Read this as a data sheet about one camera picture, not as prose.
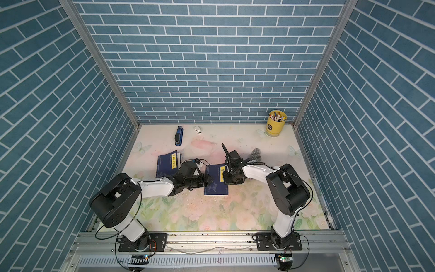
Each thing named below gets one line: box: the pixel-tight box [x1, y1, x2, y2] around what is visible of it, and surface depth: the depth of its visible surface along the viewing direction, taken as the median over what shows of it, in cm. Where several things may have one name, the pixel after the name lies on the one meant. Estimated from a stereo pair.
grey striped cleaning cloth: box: [250, 147, 262, 163], surface depth 106 cm
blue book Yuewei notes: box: [155, 149, 182, 179], surface depth 96 cm
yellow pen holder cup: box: [265, 109, 288, 138], surface depth 110 cm
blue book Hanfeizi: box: [203, 163, 229, 196], surface depth 93 cm
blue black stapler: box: [174, 125, 184, 147], surface depth 111 cm
